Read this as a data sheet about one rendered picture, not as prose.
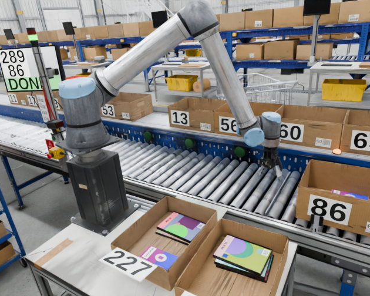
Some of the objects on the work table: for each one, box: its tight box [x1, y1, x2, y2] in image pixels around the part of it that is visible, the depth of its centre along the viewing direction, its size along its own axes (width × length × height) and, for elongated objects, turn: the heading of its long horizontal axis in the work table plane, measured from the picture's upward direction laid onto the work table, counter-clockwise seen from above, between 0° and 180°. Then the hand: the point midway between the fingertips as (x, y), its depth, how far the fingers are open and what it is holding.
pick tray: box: [174, 218, 289, 296], centre depth 102 cm, size 28×38×10 cm
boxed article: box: [139, 245, 179, 272], centre depth 114 cm, size 8×16×2 cm, turn 68°
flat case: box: [157, 211, 206, 243], centre depth 129 cm, size 14×19×2 cm
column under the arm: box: [66, 149, 141, 237], centre depth 140 cm, size 26×26×33 cm
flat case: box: [213, 234, 273, 277], centre depth 110 cm, size 14×19×2 cm
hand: (270, 176), depth 158 cm, fingers open, 10 cm apart
